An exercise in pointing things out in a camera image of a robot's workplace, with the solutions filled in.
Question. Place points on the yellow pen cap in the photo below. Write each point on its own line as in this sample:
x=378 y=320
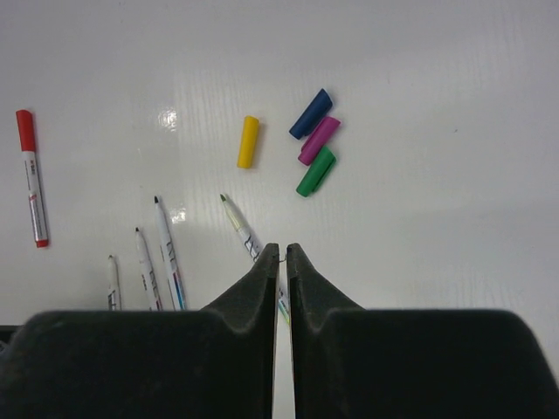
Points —
x=248 y=142

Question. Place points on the magenta pen cap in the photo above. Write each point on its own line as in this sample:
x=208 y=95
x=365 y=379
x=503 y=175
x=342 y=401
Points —
x=318 y=139

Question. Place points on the yellow-end white pen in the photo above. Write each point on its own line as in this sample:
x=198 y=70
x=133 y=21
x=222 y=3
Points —
x=114 y=292

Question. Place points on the magenta-end white pen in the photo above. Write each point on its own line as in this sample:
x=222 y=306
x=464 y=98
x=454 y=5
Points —
x=147 y=273

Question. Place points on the green pen cap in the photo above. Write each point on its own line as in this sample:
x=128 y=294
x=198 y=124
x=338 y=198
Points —
x=317 y=173

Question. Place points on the red-end white pen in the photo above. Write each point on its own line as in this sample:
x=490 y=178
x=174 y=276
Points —
x=38 y=219

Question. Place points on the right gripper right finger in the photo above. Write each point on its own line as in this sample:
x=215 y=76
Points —
x=350 y=362

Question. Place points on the red pen cap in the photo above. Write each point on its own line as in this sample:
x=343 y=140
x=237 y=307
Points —
x=26 y=130

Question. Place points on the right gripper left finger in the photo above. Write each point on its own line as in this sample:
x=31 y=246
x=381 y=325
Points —
x=215 y=362

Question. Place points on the blue pen cap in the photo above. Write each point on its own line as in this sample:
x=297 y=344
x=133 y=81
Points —
x=317 y=109

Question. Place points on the blue-end white pen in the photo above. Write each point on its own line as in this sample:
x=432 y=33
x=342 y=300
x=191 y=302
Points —
x=169 y=258

